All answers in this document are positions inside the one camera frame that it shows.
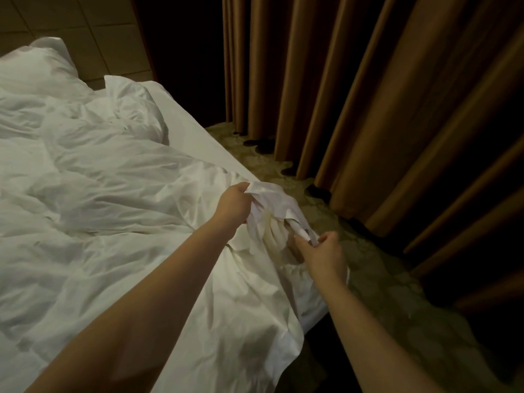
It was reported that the person's right hand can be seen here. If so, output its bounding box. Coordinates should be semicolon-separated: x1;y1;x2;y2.
293;231;349;291

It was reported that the person's left hand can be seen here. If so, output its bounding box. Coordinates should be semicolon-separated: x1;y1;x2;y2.
211;181;255;238

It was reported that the white bed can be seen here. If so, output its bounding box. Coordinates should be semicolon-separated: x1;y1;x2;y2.
141;80;257;183

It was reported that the white duvet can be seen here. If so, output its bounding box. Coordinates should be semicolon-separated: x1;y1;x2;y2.
0;73;353;393

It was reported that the white pillow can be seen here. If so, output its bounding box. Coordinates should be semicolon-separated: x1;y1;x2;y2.
0;37;95;103

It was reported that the person's left forearm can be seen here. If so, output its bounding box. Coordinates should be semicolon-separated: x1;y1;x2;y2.
25;221;239;393

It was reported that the person's right forearm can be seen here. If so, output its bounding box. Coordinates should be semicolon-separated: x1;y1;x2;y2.
315;278;447;393

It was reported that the brown curtain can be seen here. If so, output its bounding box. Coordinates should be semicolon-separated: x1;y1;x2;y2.
221;0;524;316

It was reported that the tan padded headboard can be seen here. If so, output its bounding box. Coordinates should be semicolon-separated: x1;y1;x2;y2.
0;0;157;91

